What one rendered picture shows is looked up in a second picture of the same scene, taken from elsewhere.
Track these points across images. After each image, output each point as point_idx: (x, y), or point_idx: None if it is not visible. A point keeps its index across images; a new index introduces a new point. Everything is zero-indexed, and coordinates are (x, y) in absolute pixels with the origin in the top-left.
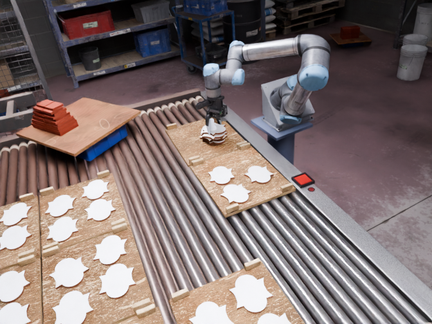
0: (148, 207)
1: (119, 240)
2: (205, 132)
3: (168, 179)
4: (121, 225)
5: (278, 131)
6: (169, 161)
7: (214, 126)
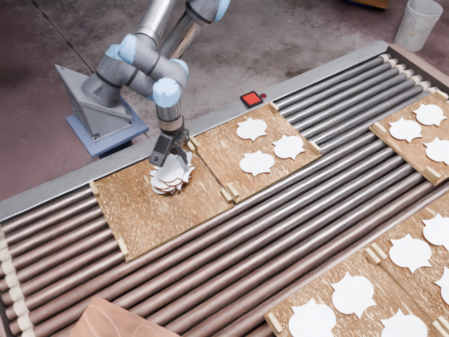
0: (322, 239)
1: (395, 246)
2: (182, 176)
3: (260, 228)
4: (379, 247)
5: (133, 124)
6: (216, 237)
7: (189, 154)
